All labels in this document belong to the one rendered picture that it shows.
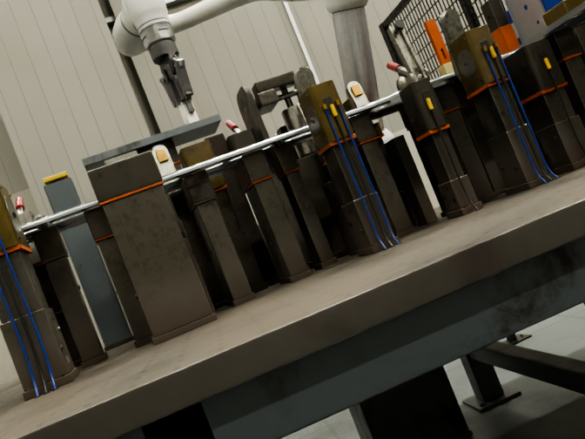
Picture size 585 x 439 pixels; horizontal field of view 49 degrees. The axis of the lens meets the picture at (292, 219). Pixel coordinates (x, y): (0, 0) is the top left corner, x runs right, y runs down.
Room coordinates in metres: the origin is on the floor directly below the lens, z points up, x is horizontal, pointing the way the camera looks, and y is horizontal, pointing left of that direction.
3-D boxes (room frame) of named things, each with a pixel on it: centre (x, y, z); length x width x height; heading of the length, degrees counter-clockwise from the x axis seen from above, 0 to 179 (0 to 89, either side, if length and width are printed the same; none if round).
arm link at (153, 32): (1.72, 0.15, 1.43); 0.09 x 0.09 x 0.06
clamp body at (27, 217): (1.46, 0.58, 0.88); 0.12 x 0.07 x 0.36; 15
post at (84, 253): (1.63, 0.52, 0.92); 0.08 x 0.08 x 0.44; 15
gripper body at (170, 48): (1.72, 0.15, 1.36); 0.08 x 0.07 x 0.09; 34
